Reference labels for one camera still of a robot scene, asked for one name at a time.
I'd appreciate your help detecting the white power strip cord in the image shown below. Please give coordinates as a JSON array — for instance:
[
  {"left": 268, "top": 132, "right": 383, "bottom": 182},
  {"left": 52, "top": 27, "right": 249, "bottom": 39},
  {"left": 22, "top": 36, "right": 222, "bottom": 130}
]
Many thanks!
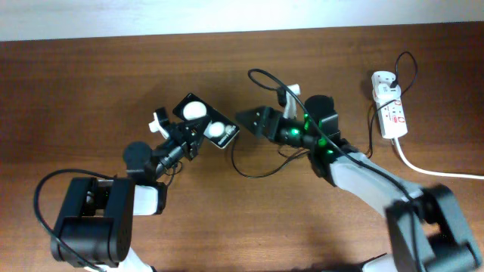
[{"left": 391, "top": 137, "right": 484, "bottom": 181}]

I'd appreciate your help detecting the white USB charger adapter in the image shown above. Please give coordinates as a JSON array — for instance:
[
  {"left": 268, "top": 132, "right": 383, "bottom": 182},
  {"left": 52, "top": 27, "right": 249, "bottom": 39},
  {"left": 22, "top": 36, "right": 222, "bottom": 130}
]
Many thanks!
[{"left": 373, "top": 83, "right": 402, "bottom": 103}]

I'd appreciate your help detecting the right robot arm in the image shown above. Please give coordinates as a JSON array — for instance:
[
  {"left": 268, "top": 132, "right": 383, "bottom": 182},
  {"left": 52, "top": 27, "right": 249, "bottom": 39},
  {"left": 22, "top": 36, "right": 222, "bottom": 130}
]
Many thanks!
[{"left": 235, "top": 95, "right": 483, "bottom": 272}]

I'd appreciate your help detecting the right black camera cable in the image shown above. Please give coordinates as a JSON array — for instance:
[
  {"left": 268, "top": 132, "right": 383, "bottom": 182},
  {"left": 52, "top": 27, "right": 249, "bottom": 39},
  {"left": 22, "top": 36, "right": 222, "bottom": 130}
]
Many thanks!
[{"left": 247, "top": 68, "right": 424, "bottom": 265}]

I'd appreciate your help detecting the black smartphone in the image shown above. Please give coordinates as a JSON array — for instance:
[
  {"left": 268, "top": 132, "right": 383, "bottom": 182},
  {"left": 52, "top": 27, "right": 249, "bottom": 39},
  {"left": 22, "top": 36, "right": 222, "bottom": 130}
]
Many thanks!
[{"left": 172, "top": 92, "right": 240, "bottom": 150}]

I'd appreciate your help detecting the black USB charging cable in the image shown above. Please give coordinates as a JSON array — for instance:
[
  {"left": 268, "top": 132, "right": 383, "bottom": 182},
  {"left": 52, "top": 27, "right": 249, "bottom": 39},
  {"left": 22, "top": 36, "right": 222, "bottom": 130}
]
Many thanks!
[{"left": 230, "top": 51, "right": 418, "bottom": 179}]

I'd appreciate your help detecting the white power strip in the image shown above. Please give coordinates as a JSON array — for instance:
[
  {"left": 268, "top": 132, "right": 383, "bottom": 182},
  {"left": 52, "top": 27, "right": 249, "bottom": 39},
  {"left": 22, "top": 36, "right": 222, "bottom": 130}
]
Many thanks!
[{"left": 371, "top": 71, "right": 408, "bottom": 139}]

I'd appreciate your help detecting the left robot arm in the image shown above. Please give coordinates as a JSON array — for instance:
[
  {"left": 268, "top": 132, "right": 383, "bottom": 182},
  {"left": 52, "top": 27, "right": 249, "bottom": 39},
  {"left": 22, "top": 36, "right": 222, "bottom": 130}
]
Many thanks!
[{"left": 50, "top": 116, "right": 209, "bottom": 271}]

